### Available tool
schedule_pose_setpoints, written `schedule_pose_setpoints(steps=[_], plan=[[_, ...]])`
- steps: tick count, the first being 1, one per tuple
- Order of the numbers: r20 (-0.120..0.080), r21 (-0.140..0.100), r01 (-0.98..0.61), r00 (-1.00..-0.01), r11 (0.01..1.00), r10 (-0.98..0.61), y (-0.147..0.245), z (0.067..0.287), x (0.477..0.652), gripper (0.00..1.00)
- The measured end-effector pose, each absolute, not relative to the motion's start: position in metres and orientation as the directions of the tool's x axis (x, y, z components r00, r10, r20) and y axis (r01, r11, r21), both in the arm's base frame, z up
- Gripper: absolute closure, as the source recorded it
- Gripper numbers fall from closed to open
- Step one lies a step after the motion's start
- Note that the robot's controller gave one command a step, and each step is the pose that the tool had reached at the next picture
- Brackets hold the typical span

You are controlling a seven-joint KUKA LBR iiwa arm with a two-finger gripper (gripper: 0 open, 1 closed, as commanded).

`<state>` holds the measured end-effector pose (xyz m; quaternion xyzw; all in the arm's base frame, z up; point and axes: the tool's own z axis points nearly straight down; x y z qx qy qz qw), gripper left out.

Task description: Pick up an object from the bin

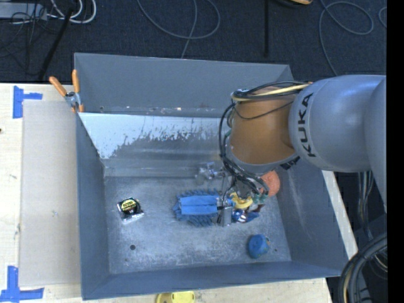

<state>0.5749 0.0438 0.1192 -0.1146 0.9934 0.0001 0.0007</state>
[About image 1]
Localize clear glass thing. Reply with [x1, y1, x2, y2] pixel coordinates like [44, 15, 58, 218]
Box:
[194, 162, 223, 183]

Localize pale flat board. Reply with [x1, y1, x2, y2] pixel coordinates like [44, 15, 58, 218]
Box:
[18, 99, 81, 288]

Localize yellow ring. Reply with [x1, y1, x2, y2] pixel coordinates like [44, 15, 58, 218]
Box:
[229, 191, 254, 210]

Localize grey metal bin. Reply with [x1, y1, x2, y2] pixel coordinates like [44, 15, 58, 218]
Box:
[73, 52, 359, 301]

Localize blue round toy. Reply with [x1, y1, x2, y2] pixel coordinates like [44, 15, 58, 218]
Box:
[247, 234, 271, 259]

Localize black and yellow tape measure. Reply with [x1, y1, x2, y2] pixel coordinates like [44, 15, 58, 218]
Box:
[116, 196, 146, 225]

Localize blue and red toy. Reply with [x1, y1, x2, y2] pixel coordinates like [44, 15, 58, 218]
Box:
[232, 208, 261, 225]

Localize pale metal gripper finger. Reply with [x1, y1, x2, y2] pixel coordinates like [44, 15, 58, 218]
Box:
[220, 205, 234, 228]

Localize orange ball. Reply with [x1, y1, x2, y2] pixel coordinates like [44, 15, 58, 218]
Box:
[259, 170, 282, 198]

